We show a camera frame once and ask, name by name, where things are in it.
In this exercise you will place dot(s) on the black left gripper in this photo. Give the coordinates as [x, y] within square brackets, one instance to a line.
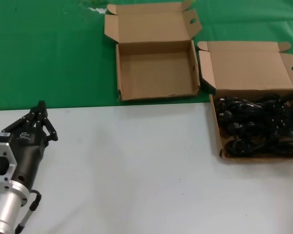
[29, 151]

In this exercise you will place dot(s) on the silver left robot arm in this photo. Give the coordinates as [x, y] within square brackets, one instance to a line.
[5, 207]

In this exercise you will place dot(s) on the open brown cardboard box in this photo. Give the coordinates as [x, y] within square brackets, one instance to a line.
[156, 70]
[249, 68]

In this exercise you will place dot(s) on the green table cloth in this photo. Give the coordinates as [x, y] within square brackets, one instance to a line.
[51, 53]

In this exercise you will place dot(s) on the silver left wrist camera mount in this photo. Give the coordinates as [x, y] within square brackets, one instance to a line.
[2, 158]

